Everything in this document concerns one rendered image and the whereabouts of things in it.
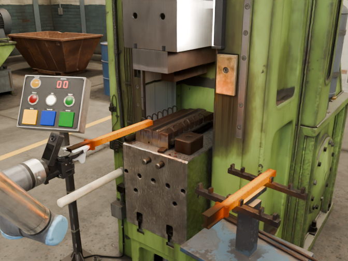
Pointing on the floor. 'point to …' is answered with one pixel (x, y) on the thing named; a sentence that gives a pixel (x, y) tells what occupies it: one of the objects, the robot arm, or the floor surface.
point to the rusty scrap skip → (56, 51)
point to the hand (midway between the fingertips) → (84, 144)
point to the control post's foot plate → (81, 257)
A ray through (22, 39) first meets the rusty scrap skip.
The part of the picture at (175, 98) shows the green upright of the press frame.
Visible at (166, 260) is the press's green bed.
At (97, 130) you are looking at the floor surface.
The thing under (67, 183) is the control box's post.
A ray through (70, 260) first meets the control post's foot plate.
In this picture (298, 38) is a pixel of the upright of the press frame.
